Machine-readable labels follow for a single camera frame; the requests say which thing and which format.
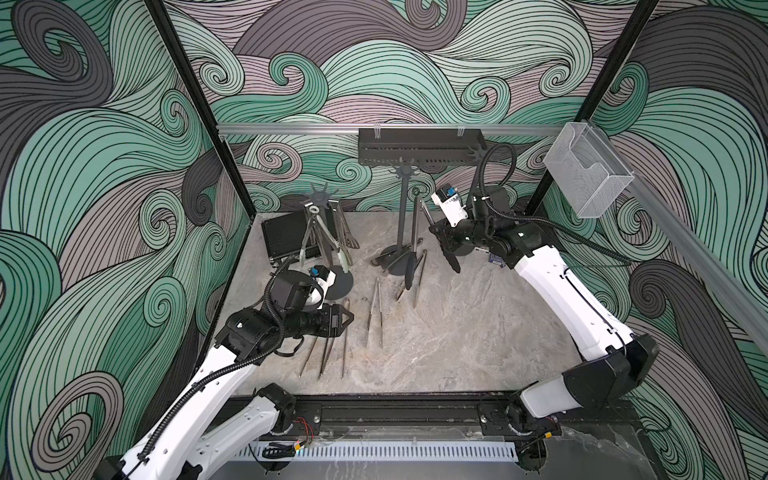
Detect black aluminium case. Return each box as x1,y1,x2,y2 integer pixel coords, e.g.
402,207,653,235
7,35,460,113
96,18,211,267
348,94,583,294
261,211,306,264

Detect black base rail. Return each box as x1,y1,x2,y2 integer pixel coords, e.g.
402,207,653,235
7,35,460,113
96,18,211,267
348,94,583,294
209,391,637,439

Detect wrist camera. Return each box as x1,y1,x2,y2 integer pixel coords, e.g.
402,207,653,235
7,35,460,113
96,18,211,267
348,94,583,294
266,266,336,313
431,184,468,227

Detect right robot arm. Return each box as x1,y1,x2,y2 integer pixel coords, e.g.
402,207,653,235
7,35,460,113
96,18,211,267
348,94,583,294
429,219,659,419

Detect aluminium wall rail back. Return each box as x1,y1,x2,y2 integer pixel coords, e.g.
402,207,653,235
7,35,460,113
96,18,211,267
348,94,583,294
217,122,565,137

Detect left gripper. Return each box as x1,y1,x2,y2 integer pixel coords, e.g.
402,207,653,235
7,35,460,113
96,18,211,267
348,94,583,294
279,302,352,339

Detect steel fork-tip tongs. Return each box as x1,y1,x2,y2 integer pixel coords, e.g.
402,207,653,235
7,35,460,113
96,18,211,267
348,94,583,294
329,200,360,250

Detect middle grey utensil stand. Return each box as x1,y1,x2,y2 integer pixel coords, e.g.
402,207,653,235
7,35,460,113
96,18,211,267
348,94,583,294
383,164,416,276

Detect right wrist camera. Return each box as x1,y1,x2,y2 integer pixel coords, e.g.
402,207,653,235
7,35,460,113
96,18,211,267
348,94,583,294
431,184,468,227

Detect aluminium wall rail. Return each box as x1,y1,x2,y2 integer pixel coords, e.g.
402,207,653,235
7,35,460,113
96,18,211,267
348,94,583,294
217,122,565,137
597,129,767,352

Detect dark slim steel tongs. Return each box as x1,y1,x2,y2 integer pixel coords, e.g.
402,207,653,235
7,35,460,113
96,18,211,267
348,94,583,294
395,250,428,309

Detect clear acrylic wall box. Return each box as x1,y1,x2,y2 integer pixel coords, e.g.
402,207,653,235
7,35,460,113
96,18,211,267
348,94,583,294
544,121,634,219

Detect blue playing card box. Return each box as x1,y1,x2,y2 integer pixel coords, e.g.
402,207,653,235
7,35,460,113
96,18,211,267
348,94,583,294
488,253,506,268

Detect slim silver tweezer tongs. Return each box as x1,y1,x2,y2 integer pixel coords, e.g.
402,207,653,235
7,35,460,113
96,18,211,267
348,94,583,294
365,276,384,349

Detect black locking tongs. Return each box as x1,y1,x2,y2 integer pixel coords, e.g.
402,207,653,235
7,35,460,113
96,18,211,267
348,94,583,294
404,190,461,290

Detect white slotted cable duct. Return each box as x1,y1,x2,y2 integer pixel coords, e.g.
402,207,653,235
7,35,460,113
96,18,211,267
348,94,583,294
230,440,520,464

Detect left grey utensil stand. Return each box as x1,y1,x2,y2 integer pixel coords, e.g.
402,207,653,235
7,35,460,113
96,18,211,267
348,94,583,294
299,184,354,300

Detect right grey utensil stand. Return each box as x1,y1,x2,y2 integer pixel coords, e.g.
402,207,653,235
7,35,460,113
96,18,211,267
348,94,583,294
467,145,499,217

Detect grey utensil stand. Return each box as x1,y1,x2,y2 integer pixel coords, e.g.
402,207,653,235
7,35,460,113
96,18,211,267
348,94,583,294
383,164,416,276
467,145,499,217
299,184,354,300

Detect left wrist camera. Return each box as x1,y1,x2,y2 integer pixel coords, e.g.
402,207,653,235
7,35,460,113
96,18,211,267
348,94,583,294
266,266,336,313

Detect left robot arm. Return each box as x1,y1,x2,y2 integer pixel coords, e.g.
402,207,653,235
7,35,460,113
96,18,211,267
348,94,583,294
94,304,355,479

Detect aluminium wall rail right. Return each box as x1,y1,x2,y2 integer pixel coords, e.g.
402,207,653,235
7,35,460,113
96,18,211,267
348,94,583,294
597,129,767,352

